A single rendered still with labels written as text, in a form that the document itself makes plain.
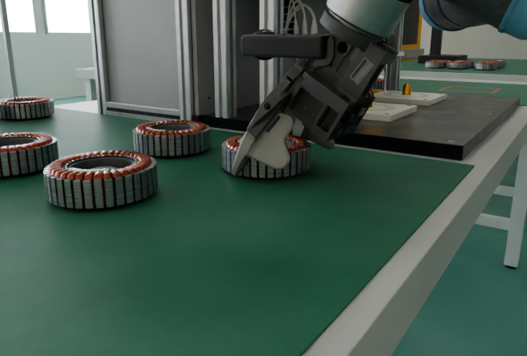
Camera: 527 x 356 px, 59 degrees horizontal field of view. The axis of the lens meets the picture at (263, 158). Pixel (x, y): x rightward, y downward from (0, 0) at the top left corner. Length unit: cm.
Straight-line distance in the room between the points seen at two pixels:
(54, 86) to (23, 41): 79
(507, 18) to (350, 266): 28
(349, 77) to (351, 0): 8
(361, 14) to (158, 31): 55
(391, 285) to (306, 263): 6
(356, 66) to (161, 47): 53
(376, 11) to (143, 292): 33
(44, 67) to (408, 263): 764
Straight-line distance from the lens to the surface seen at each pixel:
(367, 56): 49
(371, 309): 31
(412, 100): 109
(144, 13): 98
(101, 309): 32
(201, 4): 90
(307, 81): 51
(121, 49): 104
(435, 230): 44
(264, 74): 80
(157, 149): 66
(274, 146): 52
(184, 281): 34
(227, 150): 56
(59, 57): 802
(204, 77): 90
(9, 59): 444
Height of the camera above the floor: 91
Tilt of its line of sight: 14 degrees down
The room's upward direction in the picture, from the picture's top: straight up
